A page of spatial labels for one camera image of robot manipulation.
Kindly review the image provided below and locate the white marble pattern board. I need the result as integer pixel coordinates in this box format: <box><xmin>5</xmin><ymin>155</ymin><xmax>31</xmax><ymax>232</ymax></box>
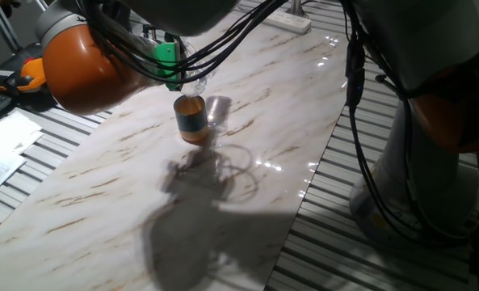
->
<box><xmin>0</xmin><ymin>11</ymin><xmax>351</xmax><ymax>291</ymax></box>

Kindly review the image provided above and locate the white power strip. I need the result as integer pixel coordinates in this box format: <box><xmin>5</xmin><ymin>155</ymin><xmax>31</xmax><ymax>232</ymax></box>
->
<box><xmin>262</xmin><ymin>8</ymin><xmax>313</xmax><ymax>36</ymax></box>

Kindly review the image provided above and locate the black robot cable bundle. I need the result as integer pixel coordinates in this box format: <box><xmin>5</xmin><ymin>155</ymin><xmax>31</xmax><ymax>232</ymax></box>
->
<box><xmin>79</xmin><ymin>0</ymin><xmax>479</xmax><ymax>247</ymax></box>

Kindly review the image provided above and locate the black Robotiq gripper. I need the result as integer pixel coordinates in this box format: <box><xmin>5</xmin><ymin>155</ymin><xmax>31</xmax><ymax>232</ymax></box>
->
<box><xmin>176</xmin><ymin>35</ymin><xmax>188</xmax><ymax>82</ymax></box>

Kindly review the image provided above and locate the orange black teach pendant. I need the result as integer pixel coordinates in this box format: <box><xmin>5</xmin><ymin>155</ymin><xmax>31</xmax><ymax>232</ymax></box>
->
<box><xmin>0</xmin><ymin>42</ymin><xmax>48</xmax><ymax>96</ymax></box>

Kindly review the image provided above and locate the dark aluminium frame strut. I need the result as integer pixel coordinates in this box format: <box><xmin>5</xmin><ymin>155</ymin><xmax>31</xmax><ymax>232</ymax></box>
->
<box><xmin>0</xmin><ymin>0</ymin><xmax>22</xmax><ymax>53</ymax></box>

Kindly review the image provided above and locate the clear glass mug with water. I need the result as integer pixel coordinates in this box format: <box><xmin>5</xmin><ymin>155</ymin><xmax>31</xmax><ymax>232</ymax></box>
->
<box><xmin>178</xmin><ymin>38</ymin><xmax>219</xmax><ymax>99</ymax></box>

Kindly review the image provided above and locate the slim aluminium post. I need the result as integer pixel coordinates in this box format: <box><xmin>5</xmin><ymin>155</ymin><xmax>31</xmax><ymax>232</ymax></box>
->
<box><xmin>286</xmin><ymin>0</ymin><xmax>308</xmax><ymax>18</ymax></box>

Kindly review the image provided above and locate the orange cup with blue band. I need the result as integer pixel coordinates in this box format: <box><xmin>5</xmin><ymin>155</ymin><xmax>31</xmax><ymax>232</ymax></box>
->
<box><xmin>173</xmin><ymin>95</ymin><xmax>211</xmax><ymax>146</ymax></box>

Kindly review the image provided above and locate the white paper tissue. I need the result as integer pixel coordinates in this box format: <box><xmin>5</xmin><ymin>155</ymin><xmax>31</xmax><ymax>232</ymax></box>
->
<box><xmin>0</xmin><ymin>110</ymin><xmax>45</xmax><ymax>157</ymax></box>

